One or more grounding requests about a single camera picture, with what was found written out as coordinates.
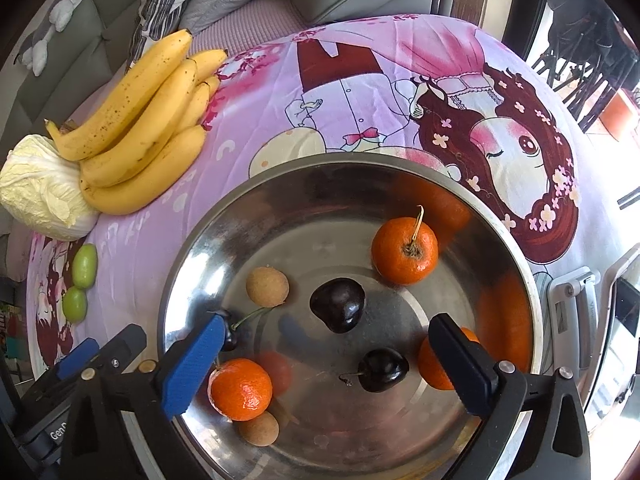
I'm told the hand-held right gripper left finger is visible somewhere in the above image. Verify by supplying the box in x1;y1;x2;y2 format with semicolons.
59;311;229;480

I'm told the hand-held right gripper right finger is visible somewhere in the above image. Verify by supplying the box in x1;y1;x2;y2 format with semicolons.
428;312;592;480

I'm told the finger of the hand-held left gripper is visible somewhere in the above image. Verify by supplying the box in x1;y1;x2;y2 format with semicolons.
95;324;148;376
55;338;100;382

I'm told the stemless tangerine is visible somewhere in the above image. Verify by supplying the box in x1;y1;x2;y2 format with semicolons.
208;357;274;422
417;327;481;392

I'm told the dark red cherry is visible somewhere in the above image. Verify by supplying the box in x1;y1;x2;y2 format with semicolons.
220;306;273;353
339;347;410;394

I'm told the brown longan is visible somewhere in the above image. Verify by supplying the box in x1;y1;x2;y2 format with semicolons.
237;410;280;447
246;266;290;308

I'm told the tangerine with stem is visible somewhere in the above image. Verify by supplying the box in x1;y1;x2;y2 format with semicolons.
371;205;440;286

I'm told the dark plum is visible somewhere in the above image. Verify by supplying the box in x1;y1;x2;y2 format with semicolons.
309;277;366;335

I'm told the stainless steel basin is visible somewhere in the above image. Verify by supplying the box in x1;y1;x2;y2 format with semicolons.
157;154;544;480

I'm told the colourful box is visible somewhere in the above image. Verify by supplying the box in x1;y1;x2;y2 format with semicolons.
0;300;23;361

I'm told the white machine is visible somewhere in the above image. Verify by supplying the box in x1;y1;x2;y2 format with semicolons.
547;242;640;431

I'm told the napa cabbage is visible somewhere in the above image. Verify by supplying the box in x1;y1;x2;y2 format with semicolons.
0;134;100;241

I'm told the yellow banana bunch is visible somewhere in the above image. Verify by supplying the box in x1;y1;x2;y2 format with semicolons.
45;28;229;216

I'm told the printed pink blanket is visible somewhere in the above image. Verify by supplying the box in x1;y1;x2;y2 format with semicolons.
25;12;626;480

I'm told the orange flower pot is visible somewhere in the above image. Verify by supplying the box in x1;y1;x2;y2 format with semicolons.
600;92;640;141

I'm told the white plush toy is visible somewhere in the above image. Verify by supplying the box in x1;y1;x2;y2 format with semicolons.
17;0;86;77

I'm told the pink knitted seat mat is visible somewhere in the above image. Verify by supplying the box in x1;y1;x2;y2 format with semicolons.
192;0;311;53

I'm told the black and white patterned pillow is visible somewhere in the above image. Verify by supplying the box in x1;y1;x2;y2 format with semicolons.
127;0;236;68

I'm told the black outdoor chair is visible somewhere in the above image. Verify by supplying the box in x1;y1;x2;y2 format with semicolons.
530;0;640;111

